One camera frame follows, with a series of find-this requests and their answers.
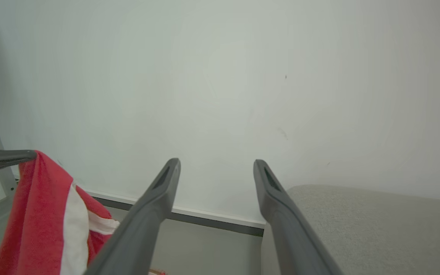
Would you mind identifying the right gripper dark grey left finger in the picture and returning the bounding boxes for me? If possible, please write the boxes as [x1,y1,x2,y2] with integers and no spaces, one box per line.
[84,158,181,275]

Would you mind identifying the red and white striped cloth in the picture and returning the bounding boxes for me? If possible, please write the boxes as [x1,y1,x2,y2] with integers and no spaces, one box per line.
[0,150,120,275]

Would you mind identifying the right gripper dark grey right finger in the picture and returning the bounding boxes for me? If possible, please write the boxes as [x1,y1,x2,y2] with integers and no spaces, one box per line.
[253,159,344,275]

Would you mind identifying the white and grey baseboard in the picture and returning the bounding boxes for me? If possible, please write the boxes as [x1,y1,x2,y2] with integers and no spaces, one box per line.
[86,190,265,237]

